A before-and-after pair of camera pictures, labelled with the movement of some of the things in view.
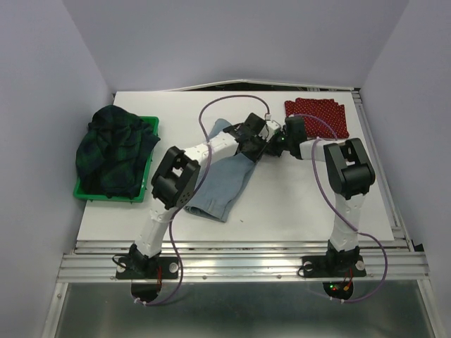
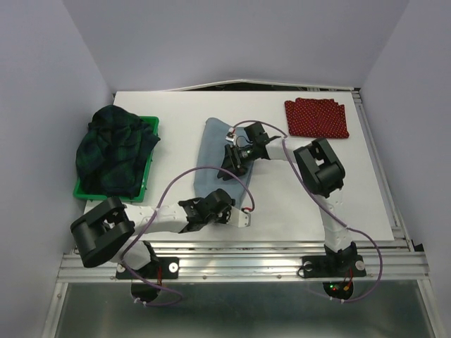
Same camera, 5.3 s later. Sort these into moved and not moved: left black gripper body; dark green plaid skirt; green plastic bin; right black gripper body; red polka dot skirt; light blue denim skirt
Moved: right black gripper body; left black gripper body
Not moved: dark green plaid skirt; green plastic bin; red polka dot skirt; light blue denim skirt
